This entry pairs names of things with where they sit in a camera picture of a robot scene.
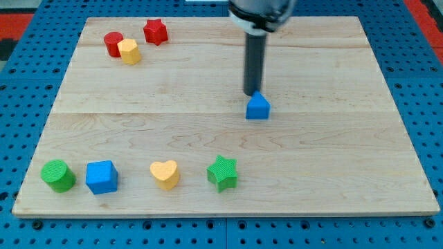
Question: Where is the red cylinder block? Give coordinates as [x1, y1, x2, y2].
[103, 32, 123, 57]

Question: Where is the green cylinder block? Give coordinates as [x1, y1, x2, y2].
[40, 159, 76, 193]

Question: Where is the light wooden board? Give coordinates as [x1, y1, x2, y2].
[12, 17, 440, 219]

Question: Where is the green star block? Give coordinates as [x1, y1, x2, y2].
[206, 155, 238, 193]

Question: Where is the red star block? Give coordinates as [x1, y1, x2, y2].
[143, 19, 169, 46]

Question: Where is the blue cube block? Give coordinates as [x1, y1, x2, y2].
[86, 160, 118, 194]

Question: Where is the yellow heart block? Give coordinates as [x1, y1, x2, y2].
[150, 160, 180, 191]

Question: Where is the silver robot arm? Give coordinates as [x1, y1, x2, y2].
[228, 0, 297, 96]

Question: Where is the yellow hexagon block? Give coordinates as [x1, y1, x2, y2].
[117, 39, 141, 65]

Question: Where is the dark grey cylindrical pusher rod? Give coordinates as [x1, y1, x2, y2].
[243, 33, 266, 96]

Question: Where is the blue triangle block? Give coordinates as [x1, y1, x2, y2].
[246, 91, 271, 120]

